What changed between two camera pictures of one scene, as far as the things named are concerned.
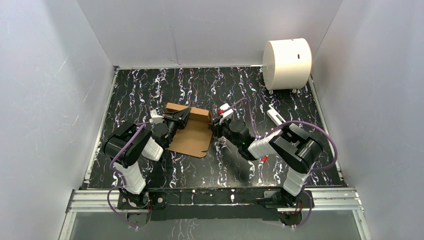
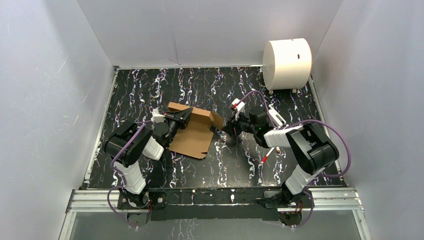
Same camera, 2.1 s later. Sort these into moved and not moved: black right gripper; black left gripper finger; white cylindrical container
Moved: black right gripper
Not moved: black left gripper finger; white cylindrical container
